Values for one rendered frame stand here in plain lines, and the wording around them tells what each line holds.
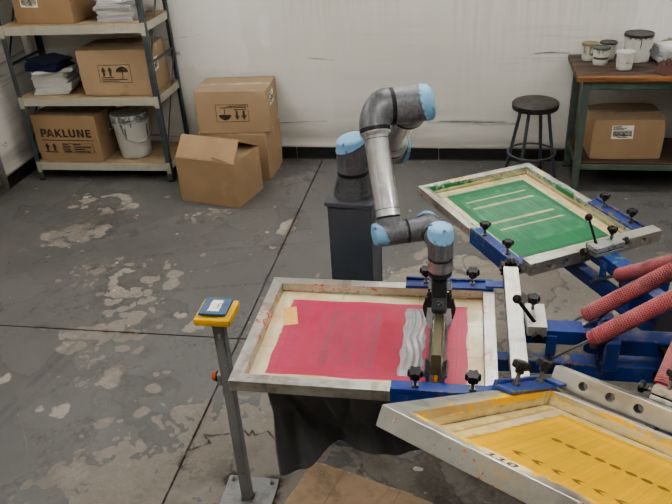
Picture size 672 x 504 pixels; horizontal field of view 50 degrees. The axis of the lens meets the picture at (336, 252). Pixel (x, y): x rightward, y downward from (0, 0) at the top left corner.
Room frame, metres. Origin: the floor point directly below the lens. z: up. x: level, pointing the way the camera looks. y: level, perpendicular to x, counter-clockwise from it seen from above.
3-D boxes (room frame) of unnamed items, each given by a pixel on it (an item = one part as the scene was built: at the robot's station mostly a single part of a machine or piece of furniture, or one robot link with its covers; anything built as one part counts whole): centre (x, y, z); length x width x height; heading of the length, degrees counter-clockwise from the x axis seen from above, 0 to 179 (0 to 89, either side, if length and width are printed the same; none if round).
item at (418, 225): (1.94, -0.28, 1.31); 0.11 x 0.11 x 0.08; 9
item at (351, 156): (2.46, -0.09, 1.37); 0.13 x 0.12 x 0.14; 99
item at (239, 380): (1.87, -0.10, 0.97); 0.79 x 0.58 x 0.04; 79
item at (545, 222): (2.52, -0.84, 1.05); 1.08 x 0.61 x 0.23; 19
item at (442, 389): (1.55, -0.28, 0.98); 0.30 x 0.05 x 0.07; 79
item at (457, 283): (2.09, -0.39, 0.98); 0.30 x 0.05 x 0.07; 79
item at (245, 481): (2.10, 0.43, 0.48); 0.22 x 0.22 x 0.96; 79
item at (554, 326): (1.76, -0.65, 1.02); 0.17 x 0.06 x 0.05; 79
